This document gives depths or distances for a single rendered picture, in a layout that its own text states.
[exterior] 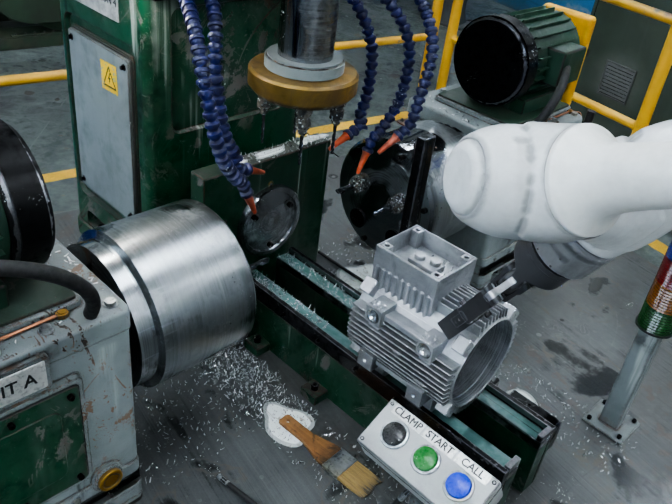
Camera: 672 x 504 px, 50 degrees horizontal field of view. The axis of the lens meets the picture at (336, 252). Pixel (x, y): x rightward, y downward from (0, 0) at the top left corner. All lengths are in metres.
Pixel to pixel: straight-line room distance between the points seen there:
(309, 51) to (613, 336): 0.92
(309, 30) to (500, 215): 0.57
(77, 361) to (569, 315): 1.10
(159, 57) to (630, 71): 3.62
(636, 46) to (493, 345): 3.48
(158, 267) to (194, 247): 0.07
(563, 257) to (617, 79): 3.79
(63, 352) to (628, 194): 0.64
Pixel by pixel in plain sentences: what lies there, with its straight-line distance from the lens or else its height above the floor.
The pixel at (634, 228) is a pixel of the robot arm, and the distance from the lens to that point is 0.78.
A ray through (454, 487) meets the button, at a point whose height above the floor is 1.07.
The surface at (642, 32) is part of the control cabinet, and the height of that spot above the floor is 0.73.
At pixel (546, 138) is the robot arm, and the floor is 1.49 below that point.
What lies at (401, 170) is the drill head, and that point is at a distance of 1.38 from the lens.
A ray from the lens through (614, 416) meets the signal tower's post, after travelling 1.42.
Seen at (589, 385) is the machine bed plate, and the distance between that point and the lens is 1.51.
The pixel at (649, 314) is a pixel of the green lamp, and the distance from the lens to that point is 1.28.
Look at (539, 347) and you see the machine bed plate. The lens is 1.56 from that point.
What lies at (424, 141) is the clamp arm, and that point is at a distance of 1.21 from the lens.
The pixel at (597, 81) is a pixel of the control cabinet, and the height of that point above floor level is 0.38.
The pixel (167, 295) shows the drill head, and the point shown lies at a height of 1.12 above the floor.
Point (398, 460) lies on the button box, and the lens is 0.91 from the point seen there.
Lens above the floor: 1.73
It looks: 33 degrees down
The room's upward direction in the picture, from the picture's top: 8 degrees clockwise
